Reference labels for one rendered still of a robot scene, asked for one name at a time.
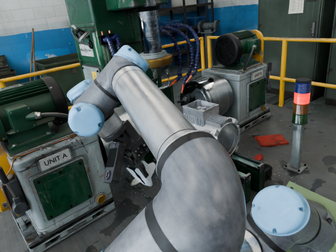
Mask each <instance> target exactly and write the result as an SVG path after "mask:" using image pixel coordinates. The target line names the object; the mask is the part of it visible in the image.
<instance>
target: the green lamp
mask: <svg viewBox="0 0 336 252"><path fill-rule="evenodd" d="M292 122H293V123H295V124H306V123H307V122H308V113H307V114H303V115H300V114H295V113H292Z"/></svg>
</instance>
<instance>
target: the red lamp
mask: <svg viewBox="0 0 336 252"><path fill-rule="evenodd" d="M310 94H311V93H307V94H298V93H295V92H294V100H293V102H294V103H295V104H298V105H306V104H309V103H310Z"/></svg>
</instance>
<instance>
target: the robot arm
mask: <svg viewBox="0 0 336 252"><path fill-rule="evenodd" d="M148 68H149V63H148V62H147V61H146V60H145V59H144V58H143V57H142V56H140V55H139V54H138V53H137V52H136V51H135V50H134V49H132V48H131V47H130V46H129V45H124V46H122V47H121V49H120V50H119V51H118V52H117V53H116V54H114V55H113V58H112V59H111V60H110V61H109V63H108V64H107V65H106V66H105V67H104V69H103V70H102V71H101V72H100V74H99V75H98V76H97V77H96V78H95V80H94V81H93V82H92V81H91V80H90V79H85V80H83V81H82V82H80V83H79V84H77V85H76V86H74V87H73V88H72V89H71V90H69V91H68V93H67V97H68V98H69V100H70V102H71V104H73V107H72V108H71V109H70V111H69V114H68V124H69V127H70V128H71V130H72V131H73V132H74V133H75V134H77V135H79V136H82V137H91V136H94V135H96V134H98V135H99V136H100V137H101V138H102V139H103V140H104V141H105V142H106V143H109V142H111V141H112V143H111V144H110V149H109V153H108V158H107V163H106V168H105V172H104V177H103V182H104V183H107V184H118V183H119V180H120V175H121V170H122V167H123V168H124V169H125V170H126V171H127V172H128V173H129V174H131V175H132V176H133V177H134V178H136V179H137V180H138V181H139V182H141V183H142V184H144V185H146V186H149V187H151V186H152V185H153V183H152V179H151V177H152V175H153V173H154V170H155V168H156V174H157V176H158V178H159V180H160V182H161V183H162V185H161V189H160V191H159V192H158V194H157V195H156V196H155V197H154V199H153V200H152V201H151V202H150V203H149V204H148V205H147V206H146V207H145V208H144V209H143V210H142V211H141V212H140V213H139V214H138V215H137V216H136V217H135V219H134V220H133V221H132V222H131V223H130V224H129V225H128V226H127V227H126V228H125V229H124V230H123V231H122V232H121V233H120V234H119V235H118V236H117V238H116V239H115V240H114V241H113V242H112V243H111V244H110V245H109V246H108V247H107V248H106V249H103V250H102V251H101V252H287V251H288V250H289V249H290V250H291V251H293V252H329V251H330V250H331V249H332V248H333V246H334V245H335V243H336V221H335V219H334V217H333V216H332V214H331V213H330V212H329V211H328V210H327V209H326V208H325V207H324V206H322V205H321V204H319V203H318V202H316V201H313V200H310V199H305V197H304V196H303V195H302V194H300V193H299V192H297V191H296V190H294V189H291V188H289V187H287V186H283V185H272V186H268V187H266V188H264V189H262V190H261V191H260V192H259V193H258V194H257V195H256V196H255V198H254V199H253V202H252V208H251V212H250V213H249V214H248V215H247V212H246V201H245V194H244V190H243V186H242V181H241V179H240V176H239V174H238V171H237V168H236V166H235V164H234V162H233V160H232V158H231V156H230V155H229V153H228V152H227V151H226V149H225V148H224V147H223V146H222V144H221V143H220V142H219V141H218V140H217V139H216V138H215V137H214V136H213V135H212V134H210V133H209V132H207V131H204V130H197V129H196V128H195V127H194V126H193V125H192V123H191V122H190V121H189V120H188V119H187V118H186V117H185V116H184V115H183V114H182V113H181V112H180V110H179V109H178V108H177V107H176V106H175V105H174V104H173V103H172V102H171V101H170V100H169V99H168V97H167V96H166V95H165V94H164V93H163V92H162V91H161V90H160V89H159V88H158V87H157V86H156V84H155V83H154V82H153V81H152V80H151V79H150V78H149V77H148V76H147V75H146V71H147V70H148ZM120 102H121V104H122V106H123V107H124V109H125V110H126V112H127V114H128V115H129V117H130V118H131V120H132V122H133V123H134V125H135V127H136V128H137V130H138V131H139V133H140V135H139V134H138V132H137V131H136V130H135V128H134V127H133V126H132V124H131V123H130V122H129V120H128V119H127V120H125V121H124V120H121V119H120V117H119V116H118V115H117V113H116V112H115V111H114V109H115V107H116V106H117V105H118V104H119V103H120ZM143 141H145V143H146V144H147V145H146V144H143ZM147 146H148V148H147ZM149 151H151V152H152V154H153V156H154V157H155V159H156V161H157V163H156V165H155V163H153V162H152V163H149V164H147V163H146V162H145V161H144V160H141V159H142V158H144V156H145V155H146V154H147V153H149Z"/></svg>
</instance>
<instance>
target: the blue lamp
mask: <svg viewBox="0 0 336 252"><path fill-rule="evenodd" d="M311 84H312V82H308V83H299V82H296V81H295V89H294V92H295V93H297V94H309V93H310V92H311Z"/></svg>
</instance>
